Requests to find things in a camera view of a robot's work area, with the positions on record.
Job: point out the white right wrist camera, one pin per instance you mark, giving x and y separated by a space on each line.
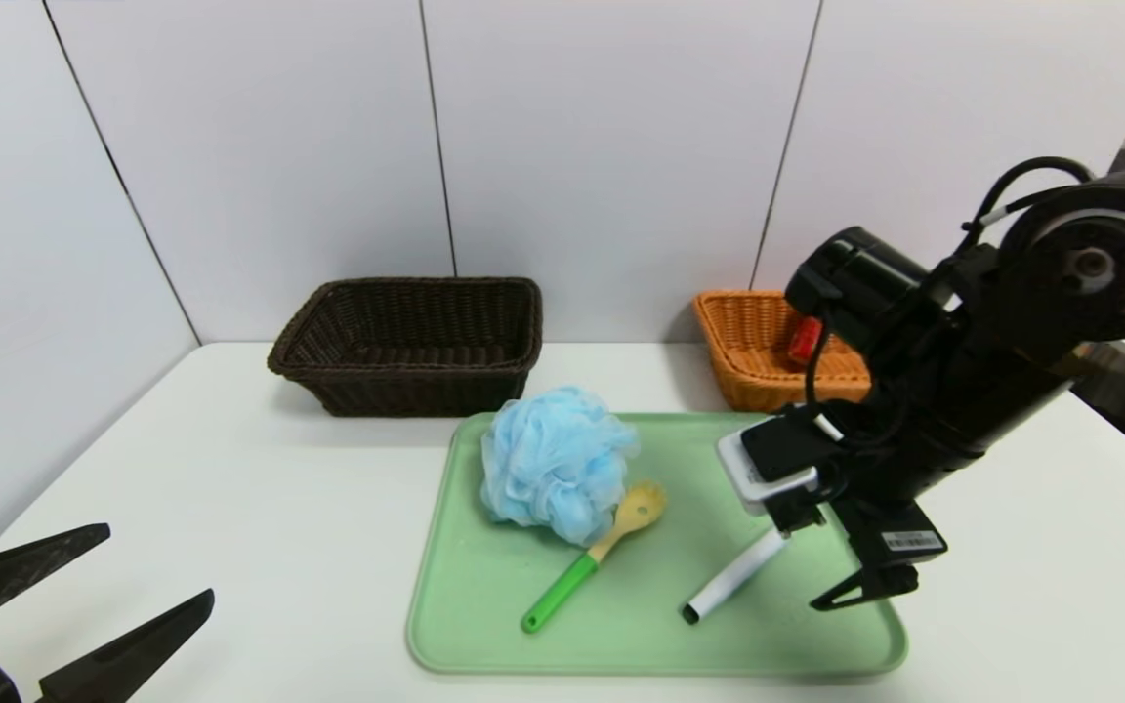
768 469

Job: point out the white marker pen black cap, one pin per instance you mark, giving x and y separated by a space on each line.
729 581

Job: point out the light green plastic tray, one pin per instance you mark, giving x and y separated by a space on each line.
621 635

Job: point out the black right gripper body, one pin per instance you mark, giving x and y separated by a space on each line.
899 542

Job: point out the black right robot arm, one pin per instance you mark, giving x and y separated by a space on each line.
992 371

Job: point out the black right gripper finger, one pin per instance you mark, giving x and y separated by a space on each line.
897 578
844 588

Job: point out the dark brown wicker basket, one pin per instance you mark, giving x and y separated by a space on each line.
406 386

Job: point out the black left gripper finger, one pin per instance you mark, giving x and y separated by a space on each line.
25 571
133 649

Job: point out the orange wicker basket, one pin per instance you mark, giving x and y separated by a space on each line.
748 381

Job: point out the blue mesh bath sponge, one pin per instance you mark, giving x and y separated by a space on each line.
553 459

